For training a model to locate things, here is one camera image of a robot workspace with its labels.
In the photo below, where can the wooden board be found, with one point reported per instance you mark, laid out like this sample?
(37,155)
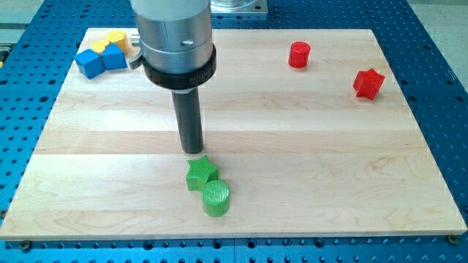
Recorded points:
(302,154)

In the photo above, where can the yellow hexagon block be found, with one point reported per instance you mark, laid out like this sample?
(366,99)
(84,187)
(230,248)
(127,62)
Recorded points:
(119,38)

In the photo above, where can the blue cube block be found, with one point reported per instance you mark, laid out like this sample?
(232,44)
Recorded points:
(89,63)

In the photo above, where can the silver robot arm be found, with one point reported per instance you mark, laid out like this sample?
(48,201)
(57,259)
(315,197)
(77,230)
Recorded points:
(178,54)

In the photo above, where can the green star block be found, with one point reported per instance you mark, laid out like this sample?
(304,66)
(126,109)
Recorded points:
(200,171)

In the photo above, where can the red star block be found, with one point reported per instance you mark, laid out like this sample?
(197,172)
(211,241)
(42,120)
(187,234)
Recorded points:
(367,83)

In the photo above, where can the blue pentagon block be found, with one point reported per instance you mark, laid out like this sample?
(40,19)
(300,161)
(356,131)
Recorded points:
(113,58)

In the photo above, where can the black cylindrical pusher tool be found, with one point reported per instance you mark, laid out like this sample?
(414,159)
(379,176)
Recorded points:
(187,111)

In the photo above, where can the red cylinder block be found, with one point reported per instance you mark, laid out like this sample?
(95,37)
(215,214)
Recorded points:
(299,54)

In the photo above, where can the green cylinder block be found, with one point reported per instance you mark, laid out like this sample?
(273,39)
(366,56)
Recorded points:
(216,198)

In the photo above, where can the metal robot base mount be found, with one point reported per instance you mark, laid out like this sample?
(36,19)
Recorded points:
(243,8)

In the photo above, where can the yellow heart block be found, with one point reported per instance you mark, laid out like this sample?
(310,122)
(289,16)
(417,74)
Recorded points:
(99,46)

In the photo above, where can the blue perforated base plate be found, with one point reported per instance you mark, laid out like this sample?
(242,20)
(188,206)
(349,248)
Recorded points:
(38,64)

